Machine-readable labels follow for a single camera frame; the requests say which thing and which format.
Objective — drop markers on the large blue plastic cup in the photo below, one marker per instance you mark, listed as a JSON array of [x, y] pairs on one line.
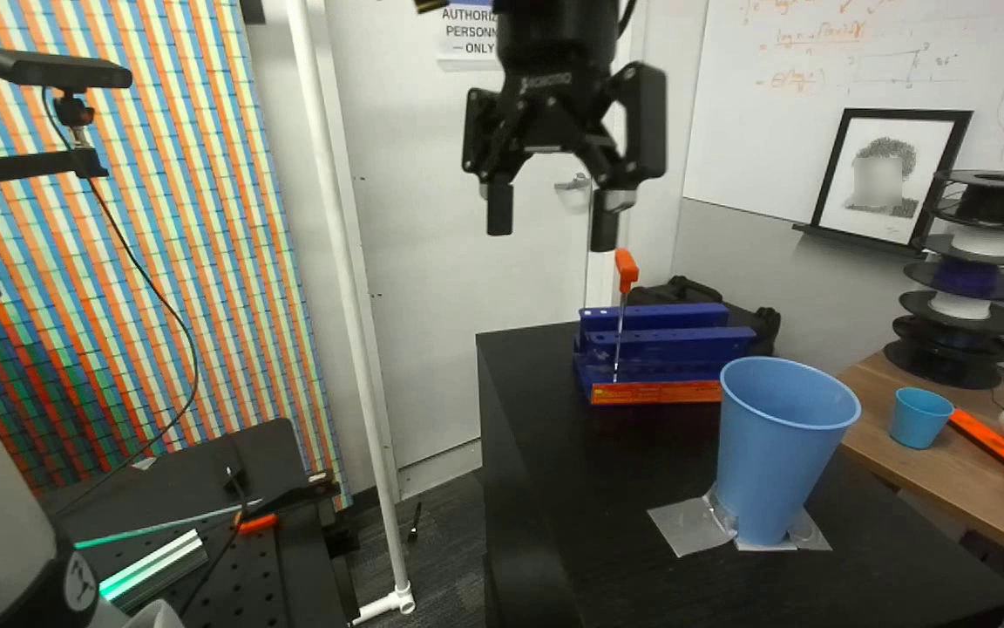
[[782, 456]]

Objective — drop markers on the black stereo camera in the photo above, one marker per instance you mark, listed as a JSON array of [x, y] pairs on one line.
[[52, 70]]

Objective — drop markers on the small blue cup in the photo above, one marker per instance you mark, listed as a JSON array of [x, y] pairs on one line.
[[918, 419]]

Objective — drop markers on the blue tool rack orange base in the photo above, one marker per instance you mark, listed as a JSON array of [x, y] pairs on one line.
[[664, 350]]

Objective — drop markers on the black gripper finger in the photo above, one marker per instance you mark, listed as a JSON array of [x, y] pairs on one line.
[[644, 117], [499, 198]]

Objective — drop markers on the black cabinet table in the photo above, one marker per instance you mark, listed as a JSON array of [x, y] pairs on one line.
[[595, 512]]

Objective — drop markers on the black optical breadboard table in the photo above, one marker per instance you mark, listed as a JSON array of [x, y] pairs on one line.
[[244, 569]]

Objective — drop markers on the green lit aluminium bar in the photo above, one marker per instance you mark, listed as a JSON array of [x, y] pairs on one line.
[[149, 558]]

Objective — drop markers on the authorized personnel paper sign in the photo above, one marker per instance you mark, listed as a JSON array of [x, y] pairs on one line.
[[470, 31]]

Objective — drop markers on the black bag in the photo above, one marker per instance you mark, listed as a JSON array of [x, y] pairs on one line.
[[689, 291]]

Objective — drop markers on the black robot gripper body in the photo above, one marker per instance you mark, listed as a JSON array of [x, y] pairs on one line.
[[557, 45]]

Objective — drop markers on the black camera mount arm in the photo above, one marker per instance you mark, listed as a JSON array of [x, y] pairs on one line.
[[24, 169]]

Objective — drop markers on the colourful striped backdrop panel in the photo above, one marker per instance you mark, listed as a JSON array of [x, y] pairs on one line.
[[176, 233]]

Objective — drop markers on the black framed picture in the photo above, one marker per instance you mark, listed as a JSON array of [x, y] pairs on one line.
[[887, 174]]

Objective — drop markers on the grey tape patch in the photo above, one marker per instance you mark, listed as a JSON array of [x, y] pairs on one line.
[[689, 529]]

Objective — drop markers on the white vertical pole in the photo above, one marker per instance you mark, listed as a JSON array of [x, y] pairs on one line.
[[348, 291]]

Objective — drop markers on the wooden side table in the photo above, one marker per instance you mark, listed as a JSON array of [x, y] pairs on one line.
[[942, 476]]

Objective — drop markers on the whiteboard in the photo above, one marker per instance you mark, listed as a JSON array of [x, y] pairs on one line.
[[873, 83]]

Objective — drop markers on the white filament spool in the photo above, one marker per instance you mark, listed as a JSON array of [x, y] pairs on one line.
[[983, 247], [961, 305]]

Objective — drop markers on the blue filament spool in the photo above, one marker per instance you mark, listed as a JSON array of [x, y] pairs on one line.
[[966, 280]]

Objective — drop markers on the black empty filament spool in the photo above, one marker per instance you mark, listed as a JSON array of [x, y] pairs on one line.
[[996, 199]]

